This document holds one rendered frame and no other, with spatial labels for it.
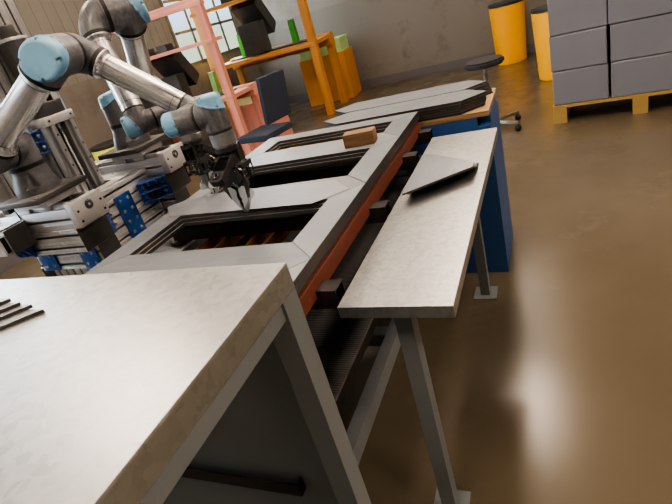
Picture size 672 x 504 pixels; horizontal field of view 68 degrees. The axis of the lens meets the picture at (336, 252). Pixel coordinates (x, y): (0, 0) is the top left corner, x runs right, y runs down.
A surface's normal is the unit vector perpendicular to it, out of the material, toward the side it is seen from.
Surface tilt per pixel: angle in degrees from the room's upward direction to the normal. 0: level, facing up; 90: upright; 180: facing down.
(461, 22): 90
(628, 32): 90
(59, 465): 0
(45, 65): 87
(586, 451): 0
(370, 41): 90
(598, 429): 0
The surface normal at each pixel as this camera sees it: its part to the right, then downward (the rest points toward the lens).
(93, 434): -0.26, -0.86
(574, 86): -0.42, 0.51
